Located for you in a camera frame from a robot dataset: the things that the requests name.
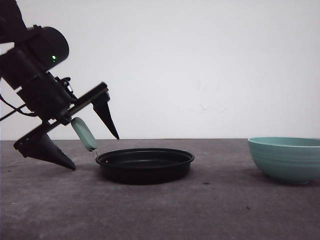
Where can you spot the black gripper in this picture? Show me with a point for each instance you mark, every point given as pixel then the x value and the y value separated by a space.
pixel 51 100

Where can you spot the black frying pan green handle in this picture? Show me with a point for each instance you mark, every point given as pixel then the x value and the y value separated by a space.
pixel 136 166

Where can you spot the mint green bowl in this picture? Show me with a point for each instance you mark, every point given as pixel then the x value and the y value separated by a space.
pixel 287 159

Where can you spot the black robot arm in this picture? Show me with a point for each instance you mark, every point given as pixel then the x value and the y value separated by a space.
pixel 26 68

